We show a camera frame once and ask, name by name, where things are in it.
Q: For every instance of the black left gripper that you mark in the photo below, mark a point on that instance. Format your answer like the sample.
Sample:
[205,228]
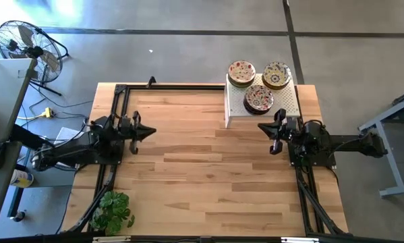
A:
[134,135]

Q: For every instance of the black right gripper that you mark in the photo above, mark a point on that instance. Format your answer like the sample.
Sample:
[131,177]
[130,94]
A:
[278,135]

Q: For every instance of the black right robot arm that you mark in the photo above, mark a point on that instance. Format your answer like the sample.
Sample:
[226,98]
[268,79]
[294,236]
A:
[350,143]

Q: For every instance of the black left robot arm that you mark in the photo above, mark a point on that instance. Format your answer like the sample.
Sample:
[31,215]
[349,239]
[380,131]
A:
[73,148]

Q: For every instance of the white perforated metal shelf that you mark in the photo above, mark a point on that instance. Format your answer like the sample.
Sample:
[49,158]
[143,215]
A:
[286,101]

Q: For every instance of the white paper sheets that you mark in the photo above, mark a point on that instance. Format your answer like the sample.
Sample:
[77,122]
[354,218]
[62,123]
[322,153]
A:
[66,133]

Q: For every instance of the green potted plant white pot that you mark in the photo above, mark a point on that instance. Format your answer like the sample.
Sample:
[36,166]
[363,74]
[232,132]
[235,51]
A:
[112,206]

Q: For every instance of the black desk support beam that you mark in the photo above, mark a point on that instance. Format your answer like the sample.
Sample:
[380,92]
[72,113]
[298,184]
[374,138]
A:
[26,135]

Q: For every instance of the grey metal stand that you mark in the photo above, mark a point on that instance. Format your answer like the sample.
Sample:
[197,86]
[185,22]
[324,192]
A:
[390,158]

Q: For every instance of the white and yellow can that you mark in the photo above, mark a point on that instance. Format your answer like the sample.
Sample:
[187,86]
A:
[21,179]

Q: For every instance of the black floor fan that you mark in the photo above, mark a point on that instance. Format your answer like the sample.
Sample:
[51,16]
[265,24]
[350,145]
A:
[29,51]

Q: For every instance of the grey side desk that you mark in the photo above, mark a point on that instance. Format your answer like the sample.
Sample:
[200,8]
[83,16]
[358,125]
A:
[2,101]

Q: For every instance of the dark blue desk leg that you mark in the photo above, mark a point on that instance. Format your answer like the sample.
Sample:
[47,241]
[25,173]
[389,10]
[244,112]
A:
[15,202]

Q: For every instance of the black caster wheel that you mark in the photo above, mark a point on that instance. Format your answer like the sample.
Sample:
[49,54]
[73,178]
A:
[19,216]

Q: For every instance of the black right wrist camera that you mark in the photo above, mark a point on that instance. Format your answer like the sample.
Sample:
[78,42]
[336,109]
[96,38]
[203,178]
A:
[288,128]

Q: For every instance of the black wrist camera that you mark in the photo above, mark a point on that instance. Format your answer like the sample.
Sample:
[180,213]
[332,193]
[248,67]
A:
[126,125]
[288,128]

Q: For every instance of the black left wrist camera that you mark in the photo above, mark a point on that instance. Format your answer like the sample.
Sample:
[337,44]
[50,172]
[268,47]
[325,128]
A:
[126,125]

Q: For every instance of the black aluminium table frame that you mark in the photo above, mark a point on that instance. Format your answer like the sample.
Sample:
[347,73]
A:
[105,182]

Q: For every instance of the silver metal bracket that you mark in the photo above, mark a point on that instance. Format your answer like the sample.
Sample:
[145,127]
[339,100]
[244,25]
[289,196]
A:
[299,240]
[112,239]

